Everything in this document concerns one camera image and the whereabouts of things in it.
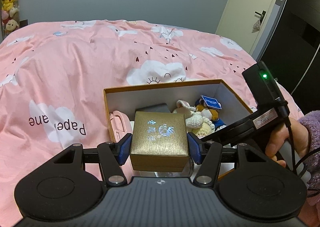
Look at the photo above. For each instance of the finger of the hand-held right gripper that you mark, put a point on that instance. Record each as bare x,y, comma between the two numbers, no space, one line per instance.
230,128

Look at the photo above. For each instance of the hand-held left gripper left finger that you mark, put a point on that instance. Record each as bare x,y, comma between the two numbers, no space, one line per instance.
125,149

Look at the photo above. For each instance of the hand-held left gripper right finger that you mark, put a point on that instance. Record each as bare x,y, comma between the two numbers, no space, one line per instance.
195,148

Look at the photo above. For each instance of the brown plush bear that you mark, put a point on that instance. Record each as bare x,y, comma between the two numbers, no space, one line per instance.
210,114

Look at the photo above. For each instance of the white crochet toy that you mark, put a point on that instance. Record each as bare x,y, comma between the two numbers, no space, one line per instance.
200,123

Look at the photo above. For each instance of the pink handheld fan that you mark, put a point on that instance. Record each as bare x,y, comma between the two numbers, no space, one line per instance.
120,123

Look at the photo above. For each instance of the blue hang tag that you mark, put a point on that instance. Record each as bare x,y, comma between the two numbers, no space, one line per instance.
211,101

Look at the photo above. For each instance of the gold gift box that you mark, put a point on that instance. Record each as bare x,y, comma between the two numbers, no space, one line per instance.
160,136

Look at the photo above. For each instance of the orange cardboard box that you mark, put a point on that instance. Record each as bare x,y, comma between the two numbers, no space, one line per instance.
160,94

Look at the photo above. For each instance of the person's right forearm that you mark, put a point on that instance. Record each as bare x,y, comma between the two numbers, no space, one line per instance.
313,126

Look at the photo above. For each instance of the person's right hand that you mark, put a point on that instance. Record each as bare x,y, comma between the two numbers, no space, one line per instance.
276,140

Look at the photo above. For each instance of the small hanging bag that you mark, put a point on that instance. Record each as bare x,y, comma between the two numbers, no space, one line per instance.
256,24

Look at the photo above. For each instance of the cream door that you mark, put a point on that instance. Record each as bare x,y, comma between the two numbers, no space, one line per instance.
245,4

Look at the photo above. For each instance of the pink printed blanket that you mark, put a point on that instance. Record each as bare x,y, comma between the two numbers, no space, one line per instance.
62,79

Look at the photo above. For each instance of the cream dog plush toy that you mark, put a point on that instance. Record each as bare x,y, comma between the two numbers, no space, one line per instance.
11,26

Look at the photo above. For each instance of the clear tube of plush toys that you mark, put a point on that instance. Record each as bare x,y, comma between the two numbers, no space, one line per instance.
10,13

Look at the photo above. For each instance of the yellow plush toy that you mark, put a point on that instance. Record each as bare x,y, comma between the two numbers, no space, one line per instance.
10,0

